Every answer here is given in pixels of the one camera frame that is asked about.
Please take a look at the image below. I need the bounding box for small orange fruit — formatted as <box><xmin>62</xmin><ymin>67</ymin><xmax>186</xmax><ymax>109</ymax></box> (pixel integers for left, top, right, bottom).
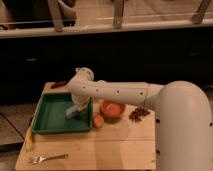
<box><xmin>93</xmin><ymin>115</ymin><xmax>104</xmax><ymax>128</ymax></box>

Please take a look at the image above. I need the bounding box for orange terracotta bowl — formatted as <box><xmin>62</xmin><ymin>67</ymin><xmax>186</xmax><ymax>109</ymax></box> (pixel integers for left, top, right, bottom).
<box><xmin>100</xmin><ymin>101</ymin><xmax>126</xmax><ymax>119</ymax></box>

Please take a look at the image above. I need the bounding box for pile of brown nuts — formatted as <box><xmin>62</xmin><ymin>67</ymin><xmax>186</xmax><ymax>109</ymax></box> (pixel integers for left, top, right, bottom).
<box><xmin>129</xmin><ymin>107</ymin><xmax>150</xmax><ymax>122</ymax></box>

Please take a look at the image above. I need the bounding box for green plastic tray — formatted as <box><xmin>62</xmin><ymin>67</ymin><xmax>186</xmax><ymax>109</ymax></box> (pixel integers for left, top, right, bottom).
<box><xmin>32</xmin><ymin>92</ymin><xmax>93</xmax><ymax>134</ymax></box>

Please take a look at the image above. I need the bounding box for blue sponge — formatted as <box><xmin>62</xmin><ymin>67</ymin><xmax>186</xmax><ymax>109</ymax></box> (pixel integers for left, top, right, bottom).
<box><xmin>65</xmin><ymin>106</ymin><xmax>79</xmax><ymax>119</ymax></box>

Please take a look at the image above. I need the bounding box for silver metal fork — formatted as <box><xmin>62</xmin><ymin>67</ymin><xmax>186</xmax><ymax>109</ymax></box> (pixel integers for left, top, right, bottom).
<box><xmin>29</xmin><ymin>154</ymin><xmax>69</xmax><ymax>164</ymax></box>

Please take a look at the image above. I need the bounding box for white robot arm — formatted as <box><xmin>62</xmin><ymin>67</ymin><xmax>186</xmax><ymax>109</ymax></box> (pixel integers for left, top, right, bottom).
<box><xmin>68</xmin><ymin>67</ymin><xmax>213</xmax><ymax>171</ymax></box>

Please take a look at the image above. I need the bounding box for dark red sausage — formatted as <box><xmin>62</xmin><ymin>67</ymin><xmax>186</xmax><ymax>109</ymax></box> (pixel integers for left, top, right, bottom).
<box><xmin>51</xmin><ymin>81</ymin><xmax>67</xmax><ymax>89</ymax></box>

